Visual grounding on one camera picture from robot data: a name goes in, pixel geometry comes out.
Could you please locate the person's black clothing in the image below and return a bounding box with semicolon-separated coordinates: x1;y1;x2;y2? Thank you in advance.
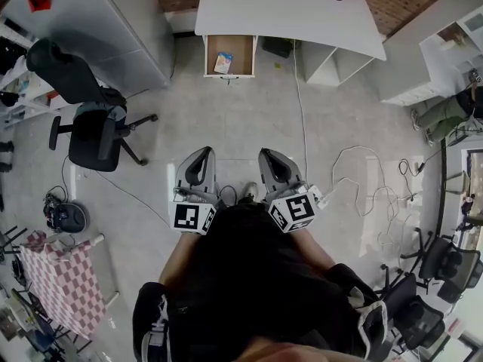
131;201;390;362

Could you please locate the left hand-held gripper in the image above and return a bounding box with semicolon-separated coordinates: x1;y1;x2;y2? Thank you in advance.
168;146;222;237

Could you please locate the person's right forearm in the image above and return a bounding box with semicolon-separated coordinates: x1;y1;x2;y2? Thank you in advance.
296;227;335;273

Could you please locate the pink checkered cloth table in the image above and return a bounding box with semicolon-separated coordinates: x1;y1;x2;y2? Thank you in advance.
17;229;121;341

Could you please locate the white cluttered shelf rack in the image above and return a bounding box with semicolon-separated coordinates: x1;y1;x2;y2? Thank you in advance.
0;16;72;131

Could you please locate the white cabinet with shelves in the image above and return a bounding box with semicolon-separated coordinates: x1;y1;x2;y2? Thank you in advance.
379;0;483;107

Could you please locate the person's left forearm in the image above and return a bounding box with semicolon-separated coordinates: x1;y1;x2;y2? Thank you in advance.
158;232;203;287

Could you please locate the tangled white cable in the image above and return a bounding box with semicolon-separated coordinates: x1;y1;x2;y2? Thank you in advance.
325;145;423;256

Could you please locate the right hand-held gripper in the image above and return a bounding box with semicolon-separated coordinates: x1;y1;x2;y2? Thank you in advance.
257;147;318;235

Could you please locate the large white cabinet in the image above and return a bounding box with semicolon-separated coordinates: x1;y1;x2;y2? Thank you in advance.
0;0;175;91

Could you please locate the white desk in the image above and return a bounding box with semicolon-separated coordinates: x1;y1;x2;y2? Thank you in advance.
193;0;388;62

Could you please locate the thin black floor cable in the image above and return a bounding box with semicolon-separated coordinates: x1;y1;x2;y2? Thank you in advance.
60;154;171;227

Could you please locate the black office chair with jacket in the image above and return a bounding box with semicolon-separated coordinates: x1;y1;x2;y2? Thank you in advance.
25;37;159;173

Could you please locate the white wooden desk drawer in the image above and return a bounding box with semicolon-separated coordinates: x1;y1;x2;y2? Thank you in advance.
202;34;259;79

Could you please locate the white open shelf unit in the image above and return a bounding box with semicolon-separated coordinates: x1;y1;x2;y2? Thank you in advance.
303;41;377;87

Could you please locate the round black floor device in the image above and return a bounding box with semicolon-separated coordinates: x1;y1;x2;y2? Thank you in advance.
43;191;91;235

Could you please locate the white power strip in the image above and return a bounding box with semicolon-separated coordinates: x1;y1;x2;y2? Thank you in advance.
308;185;330;210

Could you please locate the black mesh office chair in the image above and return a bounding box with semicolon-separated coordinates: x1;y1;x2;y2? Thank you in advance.
400;227;483;305
379;264;447;351

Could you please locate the black box under desk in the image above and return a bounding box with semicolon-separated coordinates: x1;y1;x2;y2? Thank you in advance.
261;35;296;58

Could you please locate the person's grey shoe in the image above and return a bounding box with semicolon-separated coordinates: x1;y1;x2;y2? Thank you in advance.
243;181;260;204

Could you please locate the small colourful item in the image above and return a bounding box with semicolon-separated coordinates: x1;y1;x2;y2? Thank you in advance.
213;51;235;75

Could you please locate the black cable with plug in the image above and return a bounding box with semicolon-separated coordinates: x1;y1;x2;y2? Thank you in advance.
398;147;446;204

